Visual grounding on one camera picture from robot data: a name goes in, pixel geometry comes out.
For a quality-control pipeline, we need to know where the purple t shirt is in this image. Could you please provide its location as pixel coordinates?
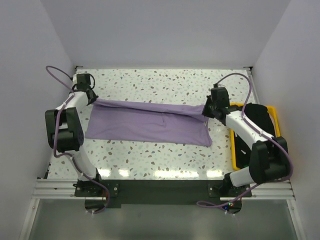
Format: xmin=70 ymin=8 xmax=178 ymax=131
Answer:
xmin=85 ymin=99 xmax=212 ymax=147

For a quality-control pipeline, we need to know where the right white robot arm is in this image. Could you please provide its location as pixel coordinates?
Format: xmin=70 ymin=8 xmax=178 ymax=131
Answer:
xmin=202 ymin=86 xmax=293 ymax=197

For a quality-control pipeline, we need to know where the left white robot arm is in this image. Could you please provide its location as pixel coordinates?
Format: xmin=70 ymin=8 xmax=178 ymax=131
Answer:
xmin=44 ymin=73 xmax=104 ymax=196

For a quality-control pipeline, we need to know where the black t shirt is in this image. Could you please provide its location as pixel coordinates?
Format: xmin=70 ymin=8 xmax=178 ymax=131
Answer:
xmin=232 ymin=103 xmax=276 ymax=166

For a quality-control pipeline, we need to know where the yellow plastic bin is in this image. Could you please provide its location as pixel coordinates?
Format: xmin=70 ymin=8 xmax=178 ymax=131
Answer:
xmin=228 ymin=102 xmax=282 ymax=172

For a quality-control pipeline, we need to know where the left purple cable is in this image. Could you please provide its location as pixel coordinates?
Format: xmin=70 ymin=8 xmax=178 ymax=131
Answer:
xmin=45 ymin=65 xmax=111 ymax=215

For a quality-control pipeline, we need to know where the purple cable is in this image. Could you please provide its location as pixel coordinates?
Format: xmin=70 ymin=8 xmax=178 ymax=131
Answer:
xmin=45 ymin=65 xmax=111 ymax=215
xmin=196 ymin=73 xmax=294 ymax=209

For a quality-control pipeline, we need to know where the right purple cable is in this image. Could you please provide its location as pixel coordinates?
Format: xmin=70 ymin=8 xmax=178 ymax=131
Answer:
xmin=196 ymin=73 xmax=294 ymax=209

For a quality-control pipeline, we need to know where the aluminium frame rail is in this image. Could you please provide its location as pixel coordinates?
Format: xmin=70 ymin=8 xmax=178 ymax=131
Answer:
xmin=32 ymin=179 xmax=295 ymax=201

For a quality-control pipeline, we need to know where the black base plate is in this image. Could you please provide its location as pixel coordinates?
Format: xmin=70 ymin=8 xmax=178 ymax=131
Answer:
xmin=73 ymin=179 xmax=250 ymax=210

